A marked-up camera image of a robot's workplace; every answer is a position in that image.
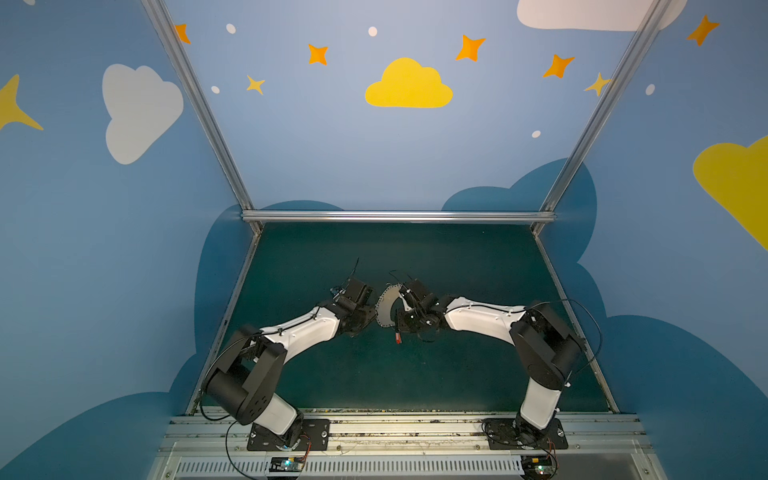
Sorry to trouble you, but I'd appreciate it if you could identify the grey oval keyring plate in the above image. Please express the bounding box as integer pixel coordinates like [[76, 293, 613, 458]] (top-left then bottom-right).
[[375, 283, 405, 328]]

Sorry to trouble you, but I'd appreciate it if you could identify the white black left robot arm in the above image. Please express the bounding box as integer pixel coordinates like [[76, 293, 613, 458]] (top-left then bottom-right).
[[201, 277, 376, 448]]

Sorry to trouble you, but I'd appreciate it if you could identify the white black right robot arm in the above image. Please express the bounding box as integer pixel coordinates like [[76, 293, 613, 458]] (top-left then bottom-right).
[[394, 280, 584, 434]]

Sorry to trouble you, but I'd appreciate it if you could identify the left controller board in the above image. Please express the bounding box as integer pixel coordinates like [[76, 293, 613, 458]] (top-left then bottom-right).
[[269, 457, 305, 474]]

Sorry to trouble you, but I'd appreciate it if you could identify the controller board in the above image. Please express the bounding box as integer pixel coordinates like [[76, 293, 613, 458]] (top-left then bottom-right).
[[521, 455, 558, 480], [269, 457, 305, 474]]

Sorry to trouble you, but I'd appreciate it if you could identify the right controller board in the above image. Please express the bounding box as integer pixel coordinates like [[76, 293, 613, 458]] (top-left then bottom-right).
[[521, 455, 558, 480]]

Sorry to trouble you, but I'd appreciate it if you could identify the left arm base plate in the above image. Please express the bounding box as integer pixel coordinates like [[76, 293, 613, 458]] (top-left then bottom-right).
[[247, 417, 330, 452]]

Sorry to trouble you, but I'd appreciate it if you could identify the aluminium frame back rail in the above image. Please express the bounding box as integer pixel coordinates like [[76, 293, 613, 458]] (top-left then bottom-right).
[[241, 209, 556, 224]]

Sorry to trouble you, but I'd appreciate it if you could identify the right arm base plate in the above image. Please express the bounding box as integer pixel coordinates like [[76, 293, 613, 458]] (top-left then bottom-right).
[[481, 417, 569, 450]]

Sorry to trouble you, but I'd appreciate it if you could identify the aluminium frame right post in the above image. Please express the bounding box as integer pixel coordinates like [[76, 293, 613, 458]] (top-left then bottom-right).
[[539, 0, 672, 222]]

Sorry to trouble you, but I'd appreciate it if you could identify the aluminium frame post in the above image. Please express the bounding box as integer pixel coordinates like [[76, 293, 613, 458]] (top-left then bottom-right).
[[141, 0, 253, 213], [539, 0, 672, 222]]

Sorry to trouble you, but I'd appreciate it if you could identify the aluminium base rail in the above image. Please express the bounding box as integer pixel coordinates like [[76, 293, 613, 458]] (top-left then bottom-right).
[[148, 410, 666, 479]]

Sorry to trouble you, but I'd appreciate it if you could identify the aluminium frame left post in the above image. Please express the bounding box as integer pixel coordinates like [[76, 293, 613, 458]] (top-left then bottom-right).
[[141, 0, 253, 213]]

